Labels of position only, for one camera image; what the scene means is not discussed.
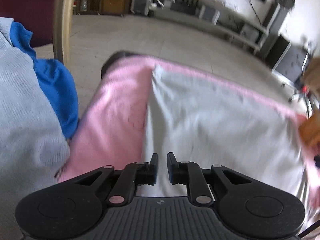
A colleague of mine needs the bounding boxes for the black drawer cabinet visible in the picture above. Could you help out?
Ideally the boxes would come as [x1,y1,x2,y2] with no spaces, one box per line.
[265,33,310,86]

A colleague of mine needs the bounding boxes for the grey and blue sweater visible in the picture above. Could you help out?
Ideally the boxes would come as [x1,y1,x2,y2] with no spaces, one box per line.
[0,17,80,240]

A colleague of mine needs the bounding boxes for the orange plush toy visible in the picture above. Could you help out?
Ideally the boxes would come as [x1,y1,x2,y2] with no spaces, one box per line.
[298,114,320,153]

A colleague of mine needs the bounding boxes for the white garment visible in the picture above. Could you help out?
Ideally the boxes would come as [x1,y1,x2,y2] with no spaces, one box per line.
[141,65,311,203]

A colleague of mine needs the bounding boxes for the maroon armchair with wooden frame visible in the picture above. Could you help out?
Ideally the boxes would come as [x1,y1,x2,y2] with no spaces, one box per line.
[0,0,81,67]

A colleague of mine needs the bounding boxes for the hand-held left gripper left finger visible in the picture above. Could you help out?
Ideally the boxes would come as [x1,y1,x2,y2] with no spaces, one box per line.
[74,153,159,207]

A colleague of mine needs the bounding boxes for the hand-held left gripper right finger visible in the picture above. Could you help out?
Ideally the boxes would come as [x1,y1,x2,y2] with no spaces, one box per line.
[167,152,252,207]

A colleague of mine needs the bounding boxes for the pink printed blanket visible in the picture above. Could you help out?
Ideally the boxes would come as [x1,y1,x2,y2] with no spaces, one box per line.
[56,55,320,228]

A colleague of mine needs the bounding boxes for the white television stand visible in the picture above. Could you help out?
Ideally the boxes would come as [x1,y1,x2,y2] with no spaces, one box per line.
[149,0,271,55]

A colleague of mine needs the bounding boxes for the office chair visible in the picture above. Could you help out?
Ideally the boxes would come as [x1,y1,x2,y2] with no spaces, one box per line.
[287,79,318,117]

